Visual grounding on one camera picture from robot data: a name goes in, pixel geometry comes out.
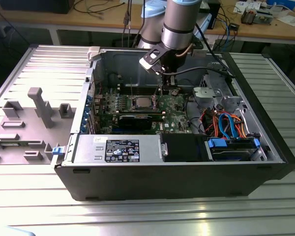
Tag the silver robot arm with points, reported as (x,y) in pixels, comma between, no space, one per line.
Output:
(178,29)

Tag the black upright box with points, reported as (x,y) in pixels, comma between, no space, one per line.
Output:
(215,14)

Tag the green RAM stick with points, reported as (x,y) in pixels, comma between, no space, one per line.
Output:
(11,144)

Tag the black PC case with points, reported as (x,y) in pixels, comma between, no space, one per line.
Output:
(150,182)

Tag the copper transformer device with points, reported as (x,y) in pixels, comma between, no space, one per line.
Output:
(247,17)

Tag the white label tag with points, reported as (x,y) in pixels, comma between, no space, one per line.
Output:
(212,43)

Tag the black plastic disk bay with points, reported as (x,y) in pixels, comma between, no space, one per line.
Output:
(184,147)

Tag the CPU socket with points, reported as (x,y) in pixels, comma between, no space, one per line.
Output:
(132,105)

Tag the hard disk in blue carrier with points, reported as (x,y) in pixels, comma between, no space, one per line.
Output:
(231,150)

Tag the black RAM slot row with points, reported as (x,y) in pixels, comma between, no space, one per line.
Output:
(142,90)
(157,112)

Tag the white case latch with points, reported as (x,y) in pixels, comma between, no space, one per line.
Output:
(93,52)

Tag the green motherboard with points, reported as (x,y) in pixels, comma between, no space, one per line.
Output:
(173,115)

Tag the wooden desk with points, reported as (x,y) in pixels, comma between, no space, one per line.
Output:
(88,19)

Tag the green circuit device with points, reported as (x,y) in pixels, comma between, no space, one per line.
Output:
(263,17)

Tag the grey parts rack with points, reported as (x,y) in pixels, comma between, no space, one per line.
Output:
(29,127)

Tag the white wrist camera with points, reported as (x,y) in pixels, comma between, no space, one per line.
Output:
(150,59)

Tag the silver power supply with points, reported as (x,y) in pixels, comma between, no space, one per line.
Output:
(88,150)

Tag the pale blue rounded object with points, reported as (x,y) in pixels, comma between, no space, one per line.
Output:
(19,231)

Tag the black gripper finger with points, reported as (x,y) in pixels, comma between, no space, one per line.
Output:
(169,88)

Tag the white papers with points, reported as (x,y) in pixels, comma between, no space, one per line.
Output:
(245,7)

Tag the blue box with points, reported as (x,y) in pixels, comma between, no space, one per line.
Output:
(282,3)

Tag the small black adapter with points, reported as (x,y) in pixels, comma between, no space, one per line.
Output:
(234,27)

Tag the silver drive cage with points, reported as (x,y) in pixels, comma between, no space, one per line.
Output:
(226,98)

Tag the blue case latch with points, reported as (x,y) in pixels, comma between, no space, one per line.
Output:
(58,150)

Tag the blue expansion slot clip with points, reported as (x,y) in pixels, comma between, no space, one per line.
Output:
(83,127)
(89,99)
(86,114)

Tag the black graphics card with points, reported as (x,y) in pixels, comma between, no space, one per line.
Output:
(135,121)

